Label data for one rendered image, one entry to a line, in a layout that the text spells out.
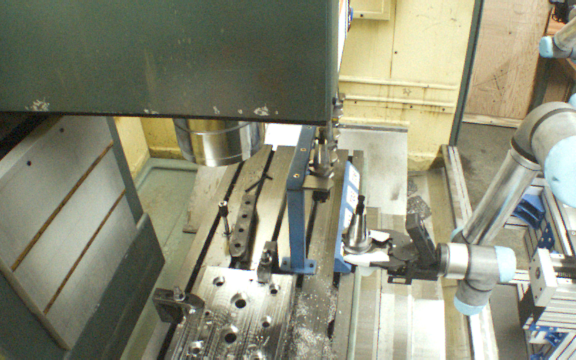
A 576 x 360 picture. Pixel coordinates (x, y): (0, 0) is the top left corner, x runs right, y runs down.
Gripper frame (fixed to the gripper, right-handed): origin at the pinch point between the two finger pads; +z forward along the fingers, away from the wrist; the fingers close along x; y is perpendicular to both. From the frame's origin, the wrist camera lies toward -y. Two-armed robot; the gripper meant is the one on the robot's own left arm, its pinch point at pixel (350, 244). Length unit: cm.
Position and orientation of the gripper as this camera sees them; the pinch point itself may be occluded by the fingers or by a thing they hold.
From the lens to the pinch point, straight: 89.7
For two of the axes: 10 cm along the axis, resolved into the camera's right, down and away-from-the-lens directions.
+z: -9.8, -0.9, 1.5
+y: 0.3, 7.8, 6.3
